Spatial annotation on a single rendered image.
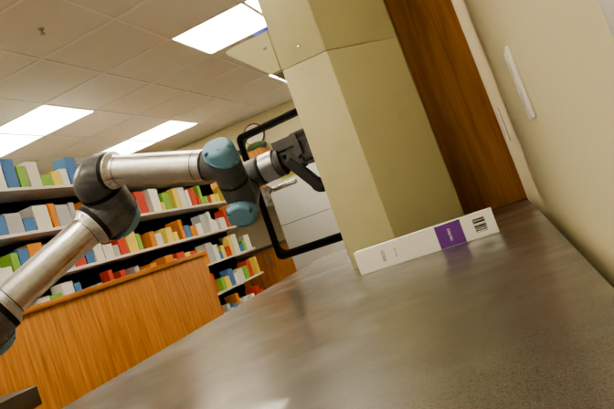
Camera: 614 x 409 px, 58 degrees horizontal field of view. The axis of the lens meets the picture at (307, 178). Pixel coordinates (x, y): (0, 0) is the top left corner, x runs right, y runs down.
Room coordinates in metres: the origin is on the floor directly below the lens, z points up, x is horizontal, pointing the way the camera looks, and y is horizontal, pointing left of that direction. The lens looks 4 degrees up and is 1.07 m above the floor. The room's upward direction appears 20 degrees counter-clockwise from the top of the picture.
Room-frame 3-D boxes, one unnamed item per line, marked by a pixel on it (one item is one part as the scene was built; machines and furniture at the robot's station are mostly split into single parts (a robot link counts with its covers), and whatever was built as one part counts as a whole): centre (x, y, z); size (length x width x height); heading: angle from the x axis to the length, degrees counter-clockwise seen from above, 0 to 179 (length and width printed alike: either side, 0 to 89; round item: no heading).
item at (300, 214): (1.60, 0.03, 1.19); 0.30 x 0.01 x 0.40; 63
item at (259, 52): (1.39, -0.02, 1.46); 0.32 x 0.12 x 0.10; 162
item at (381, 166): (1.34, -0.20, 1.33); 0.32 x 0.25 x 0.77; 162
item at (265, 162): (1.41, 0.07, 1.24); 0.08 x 0.05 x 0.08; 162
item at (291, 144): (1.38, 0.00, 1.25); 0.12 x 0.08 x 0.09; 72
